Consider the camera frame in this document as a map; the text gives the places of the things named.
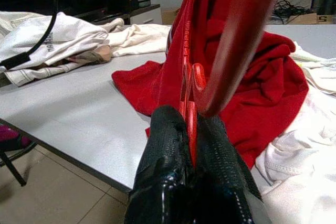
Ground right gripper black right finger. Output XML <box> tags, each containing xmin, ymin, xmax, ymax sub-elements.
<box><xmin>183</xmin><ymin>113</ymin><xmax>271</xmax><ymax>224</ymax></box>

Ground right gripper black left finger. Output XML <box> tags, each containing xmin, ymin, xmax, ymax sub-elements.
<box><xmin>124</xmin><ymin>105</ymin><xmax>191</xmax><ymax>224</ymax></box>

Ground red plastic hanger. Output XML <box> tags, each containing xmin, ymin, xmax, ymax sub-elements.
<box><xmin>178</xmin><ymin>0</ymin><xmax>287</xmax><ymax>168</ymax></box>

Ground red t-shirt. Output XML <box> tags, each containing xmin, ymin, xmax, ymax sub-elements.
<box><xmin>111</xmin><ymin>0</ymin><xmax>309</xmax><ymax>170</ymax></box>

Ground white cotton garment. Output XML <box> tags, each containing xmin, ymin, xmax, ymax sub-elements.
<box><xmin>251</xmin><ymin>87</ymin><xmax>336</xmax><ymax>224</ymax></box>

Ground cream crumpled garment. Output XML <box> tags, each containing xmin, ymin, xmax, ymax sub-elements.
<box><xmin>290</xmin><ymin>40</ymin><xmax>336</xmax><ymax>97</ymax></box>
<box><xmin>107</xmin><ymin>23</ymin><xmax>173</xmax><ymax>57</ymax></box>

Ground beige plaid fabric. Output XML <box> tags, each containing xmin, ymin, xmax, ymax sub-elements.
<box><xmin>64</xmin><ymin>45</ymin><xmax>114</xmax><ymax>65</ymax></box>

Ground plain cardboard box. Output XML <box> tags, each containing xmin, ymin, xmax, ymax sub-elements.
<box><xmin>161</xmin><ymin>7</ymin><xmax>182</xmax><ymax>25</ymax></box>

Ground black stand white drawers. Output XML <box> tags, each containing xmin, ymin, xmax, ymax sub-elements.
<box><xmin>70</xmin><ymin>0</ymin><xmax>162</xmax><ymax>26</ymax></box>

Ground white printed garment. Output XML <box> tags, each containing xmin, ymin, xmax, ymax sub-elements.
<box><xmin>0</xmin><ymin>10</ymin><xmax>124</xmax><ymax>87</ymax></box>

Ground pink seat black chair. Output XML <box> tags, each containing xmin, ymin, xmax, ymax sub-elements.
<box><xmin>0</xmin><ymin>118</ymin><xmax>38</xmax><ymax>187</ymax></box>

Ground cardboard box with numeral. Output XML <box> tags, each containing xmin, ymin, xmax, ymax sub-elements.
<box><xmin>287</xmin><ymin>10</ymin><xmax>336</xmax><ymax>25</ymax></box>

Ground black cable with plug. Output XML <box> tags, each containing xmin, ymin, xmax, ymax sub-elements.
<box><xmin>0</xmin><ymin>0</ymin><xmax>59</xmax><ymax>70</ymax></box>

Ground black cable bundle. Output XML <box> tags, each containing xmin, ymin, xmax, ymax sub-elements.
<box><xmin>269</xmin><ymin>0</ymin><xmax>316</xmax><ymax>24</ymax></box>

